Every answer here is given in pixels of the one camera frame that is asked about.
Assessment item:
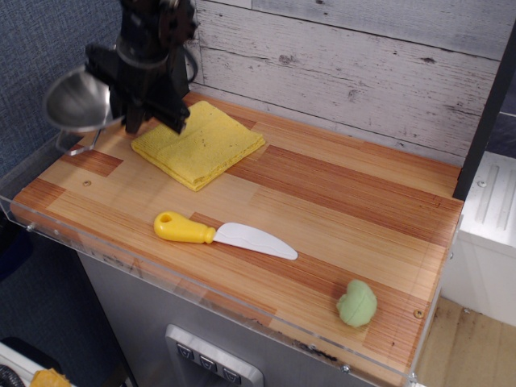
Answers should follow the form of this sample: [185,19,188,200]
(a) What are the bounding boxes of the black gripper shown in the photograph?
[85,44,190,134]

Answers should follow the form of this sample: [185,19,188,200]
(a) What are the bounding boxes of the silver metal bowl with handles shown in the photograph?
[43,66,124,156]

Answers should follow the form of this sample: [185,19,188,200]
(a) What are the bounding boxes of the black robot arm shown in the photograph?
[85,1,197,134]

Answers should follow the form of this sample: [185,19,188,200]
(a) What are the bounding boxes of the folded yellow cloth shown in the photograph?
[131,101,265,192]

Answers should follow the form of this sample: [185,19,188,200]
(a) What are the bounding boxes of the silver toy fridge cabinet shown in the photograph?
[80,255,407,386]

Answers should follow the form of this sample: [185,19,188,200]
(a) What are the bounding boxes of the ice dispenser button panel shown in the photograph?
[165,324,264,387]

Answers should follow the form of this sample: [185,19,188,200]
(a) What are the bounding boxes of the yellow object bottom left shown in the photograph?
[29,368,72,387]

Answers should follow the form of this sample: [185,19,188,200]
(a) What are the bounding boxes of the green plush toy vegetable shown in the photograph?
[336,279,377,327]

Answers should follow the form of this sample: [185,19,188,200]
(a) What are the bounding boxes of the white toy sink unit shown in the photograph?
[441,152,515,326]

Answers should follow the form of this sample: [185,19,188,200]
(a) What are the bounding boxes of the yellow-handled white toy knife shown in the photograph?
[153,211,298,260]

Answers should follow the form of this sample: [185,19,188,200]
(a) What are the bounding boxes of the clear acrylic guard rail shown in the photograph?
[0,58,464,387]

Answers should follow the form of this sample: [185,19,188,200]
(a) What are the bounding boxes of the black vertical post right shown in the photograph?
[451,0,516,202]

